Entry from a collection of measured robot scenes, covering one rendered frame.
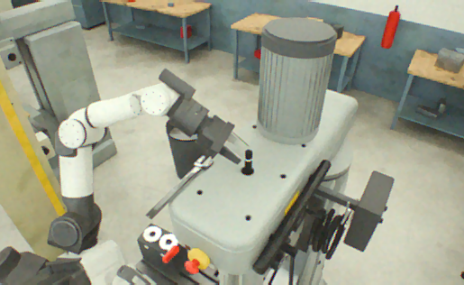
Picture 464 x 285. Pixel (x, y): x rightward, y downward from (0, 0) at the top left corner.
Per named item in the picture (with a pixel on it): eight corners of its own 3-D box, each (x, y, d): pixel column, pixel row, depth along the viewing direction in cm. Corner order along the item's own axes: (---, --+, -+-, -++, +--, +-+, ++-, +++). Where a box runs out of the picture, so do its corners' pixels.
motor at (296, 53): (303, 153, 93) (322, 49, 73) (245, 130, 102) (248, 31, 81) (327, 120, 106) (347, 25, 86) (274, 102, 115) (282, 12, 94)
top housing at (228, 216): (243, 287, 78) (246, 253, 68) (165, 238, 89) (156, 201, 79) (316, 176, 108) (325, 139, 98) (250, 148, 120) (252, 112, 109)
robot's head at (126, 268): (129, 292, 92) (142, 299, 86) (109, 277, 88) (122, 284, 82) (142, 274, 95) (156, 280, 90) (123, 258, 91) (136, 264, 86)
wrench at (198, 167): (154, 222, 74) (153, 219, 74) (142, 215, 76) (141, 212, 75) (213, 162, 90) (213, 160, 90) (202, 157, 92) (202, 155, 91)
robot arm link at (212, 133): (224, 138, 92) (190, 114, 91) (241, 117, 86) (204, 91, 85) (206, 167, 83) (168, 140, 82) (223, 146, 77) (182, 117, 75)
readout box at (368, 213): (366, 254, 108) (385, 217, 95) (341, 243, 112) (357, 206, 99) (380, 216, 121) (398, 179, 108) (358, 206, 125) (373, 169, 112)
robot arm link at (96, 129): (133, 93, 90) (78, 110, 94) (114, 94, 80) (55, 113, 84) (143, 129, 91) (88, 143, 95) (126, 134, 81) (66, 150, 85)
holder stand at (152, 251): (177, 277, 162) (171, 256, 149) (142, 259, 170) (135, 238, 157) (189, 258, 170) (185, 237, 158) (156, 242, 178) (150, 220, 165)
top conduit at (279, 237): (263, 278, 76) (264, 271, 74) (249, 269, 78) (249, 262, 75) (330, 169, 105) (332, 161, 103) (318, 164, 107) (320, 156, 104)
